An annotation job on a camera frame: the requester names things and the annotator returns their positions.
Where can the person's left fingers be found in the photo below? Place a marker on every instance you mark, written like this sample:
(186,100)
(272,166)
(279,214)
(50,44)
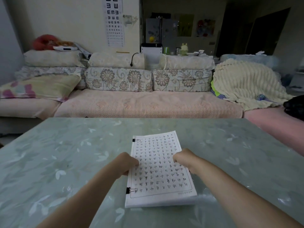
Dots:
(133,164)

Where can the black binder clip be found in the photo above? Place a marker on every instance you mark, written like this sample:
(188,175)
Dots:
(128,190)
(133,140)

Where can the white flat device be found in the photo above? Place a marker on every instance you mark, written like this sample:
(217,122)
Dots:
(65,48)

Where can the cream ribbed knit blanket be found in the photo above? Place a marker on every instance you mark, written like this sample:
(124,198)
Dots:
(247,83)

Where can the green wall picture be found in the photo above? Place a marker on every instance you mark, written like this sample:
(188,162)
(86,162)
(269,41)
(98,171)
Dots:
(185,24)

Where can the person's left forearm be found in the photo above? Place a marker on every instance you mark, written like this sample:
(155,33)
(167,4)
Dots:
(83,199)

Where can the red plush toy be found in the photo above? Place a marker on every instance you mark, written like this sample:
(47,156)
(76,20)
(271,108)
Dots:
(42,42)

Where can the green cup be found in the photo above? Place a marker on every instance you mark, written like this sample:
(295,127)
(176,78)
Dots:
(167,50)

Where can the metal cup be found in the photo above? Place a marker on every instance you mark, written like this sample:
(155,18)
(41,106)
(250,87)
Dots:
(177,51)

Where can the dark door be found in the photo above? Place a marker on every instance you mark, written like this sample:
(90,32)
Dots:
(268,33)

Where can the green floral tablecloth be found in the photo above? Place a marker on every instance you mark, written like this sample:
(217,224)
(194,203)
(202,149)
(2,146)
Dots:
(59,163)

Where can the floral sofa back cushion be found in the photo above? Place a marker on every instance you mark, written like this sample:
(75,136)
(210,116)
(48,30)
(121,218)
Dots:
(118,79)
(49,70)
(181,79)

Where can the green blue cloth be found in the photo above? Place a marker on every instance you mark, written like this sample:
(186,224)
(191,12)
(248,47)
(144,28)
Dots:
(216,92)

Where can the wall switch with sticker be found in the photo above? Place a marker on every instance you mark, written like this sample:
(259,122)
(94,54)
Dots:
(129,20)

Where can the grey refrigerator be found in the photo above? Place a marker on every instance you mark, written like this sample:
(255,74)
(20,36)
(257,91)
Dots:
(166,30)

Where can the white handwriting practice paper stack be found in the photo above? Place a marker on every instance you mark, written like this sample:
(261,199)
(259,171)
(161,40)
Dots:
(156,178)

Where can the eye test chart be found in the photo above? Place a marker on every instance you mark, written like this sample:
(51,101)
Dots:
(114,21)

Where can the yellow stick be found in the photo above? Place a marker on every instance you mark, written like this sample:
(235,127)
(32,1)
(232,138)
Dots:
(123,52)

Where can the yellow pink flowered pillow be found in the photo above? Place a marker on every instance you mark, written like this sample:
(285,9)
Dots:
(40,87)

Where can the colourful wall picture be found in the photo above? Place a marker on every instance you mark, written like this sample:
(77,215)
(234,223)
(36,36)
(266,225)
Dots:
(205,28)

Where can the cream lace cushion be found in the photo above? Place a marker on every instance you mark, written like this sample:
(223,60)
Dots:
(114,60)
(52,58)
(187,62)

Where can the pink covered sofa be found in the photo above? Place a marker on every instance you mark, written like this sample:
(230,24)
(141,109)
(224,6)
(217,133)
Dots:
(147,104)

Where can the green frog figure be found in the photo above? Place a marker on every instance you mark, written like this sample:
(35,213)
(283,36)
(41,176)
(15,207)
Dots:
(184,49)

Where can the white dishes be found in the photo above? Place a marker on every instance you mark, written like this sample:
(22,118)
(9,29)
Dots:
(196,53)

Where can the light blue quilt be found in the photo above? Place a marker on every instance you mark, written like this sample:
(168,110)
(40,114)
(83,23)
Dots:
(251,59)

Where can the person's right fingers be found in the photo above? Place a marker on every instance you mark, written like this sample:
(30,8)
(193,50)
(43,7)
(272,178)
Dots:
(178,159)

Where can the black bag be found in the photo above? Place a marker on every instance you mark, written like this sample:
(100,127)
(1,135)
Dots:
(295,106)

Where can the person's right hand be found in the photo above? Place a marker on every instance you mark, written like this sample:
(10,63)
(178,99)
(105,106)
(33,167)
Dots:
(187,159)

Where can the person's right forearm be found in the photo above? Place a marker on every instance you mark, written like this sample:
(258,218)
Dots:
(237,197)

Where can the white box appliance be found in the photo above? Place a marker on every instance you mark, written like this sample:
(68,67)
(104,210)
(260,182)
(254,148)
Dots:
(152,54)

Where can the person's left hand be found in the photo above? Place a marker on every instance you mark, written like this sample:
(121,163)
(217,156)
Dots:
(124,163)

